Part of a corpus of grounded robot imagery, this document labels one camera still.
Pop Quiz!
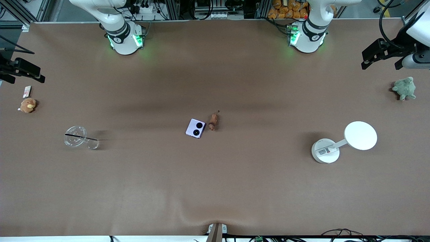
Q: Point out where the lavender flip phone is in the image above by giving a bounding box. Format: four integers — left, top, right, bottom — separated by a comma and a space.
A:
185, 118, 206, 139

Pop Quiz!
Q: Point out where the brown lion statue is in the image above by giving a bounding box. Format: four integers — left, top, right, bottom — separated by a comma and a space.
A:
208, 110, 220, 131

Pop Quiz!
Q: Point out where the green plush turtle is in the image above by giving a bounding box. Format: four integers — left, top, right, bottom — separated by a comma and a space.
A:
392, 77, 417, 101

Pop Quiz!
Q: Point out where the aluminium profile beam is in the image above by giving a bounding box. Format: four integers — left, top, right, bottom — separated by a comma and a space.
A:
401, 8, 422, 26

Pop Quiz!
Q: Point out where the brown plush toy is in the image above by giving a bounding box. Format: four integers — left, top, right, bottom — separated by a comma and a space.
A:
17, 98, 37, 114

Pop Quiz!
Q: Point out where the clear plastic cup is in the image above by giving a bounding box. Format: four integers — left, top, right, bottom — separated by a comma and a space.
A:
64, 126, 100, 150

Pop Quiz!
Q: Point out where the white round desk lamp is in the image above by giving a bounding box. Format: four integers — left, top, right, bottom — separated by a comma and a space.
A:
311, 121, 378, 164

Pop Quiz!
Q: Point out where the orange snack bags pile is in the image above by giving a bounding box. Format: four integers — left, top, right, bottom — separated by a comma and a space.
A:
268, 0, 310, 19

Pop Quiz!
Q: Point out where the white power strip with plugs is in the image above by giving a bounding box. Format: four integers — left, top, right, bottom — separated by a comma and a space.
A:
136, 3, 164, 14

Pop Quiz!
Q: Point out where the white empty power strip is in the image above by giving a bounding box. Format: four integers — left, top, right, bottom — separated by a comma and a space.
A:
201, 12, 233, 19

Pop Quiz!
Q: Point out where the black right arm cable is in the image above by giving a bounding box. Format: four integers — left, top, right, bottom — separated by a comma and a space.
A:
0, 35, 35, 54

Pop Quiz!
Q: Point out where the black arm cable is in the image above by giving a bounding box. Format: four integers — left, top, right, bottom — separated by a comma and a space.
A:
379, 0, 409, 51
0, 35, 35, 54

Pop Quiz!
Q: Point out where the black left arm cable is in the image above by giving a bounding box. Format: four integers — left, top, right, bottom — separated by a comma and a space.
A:
379, 0, 409, 51

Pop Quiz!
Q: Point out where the aluminium frame post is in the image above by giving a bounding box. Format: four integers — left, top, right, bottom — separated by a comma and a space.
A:
166, 0, 180, 21
254, 0, 271, 19

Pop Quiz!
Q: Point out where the black floor cable bundle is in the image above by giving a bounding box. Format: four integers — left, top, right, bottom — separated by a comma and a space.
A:
321, 229, 430, 242

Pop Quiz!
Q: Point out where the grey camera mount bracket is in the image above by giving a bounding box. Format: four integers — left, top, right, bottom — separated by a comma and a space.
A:
206, 223, 228, 242

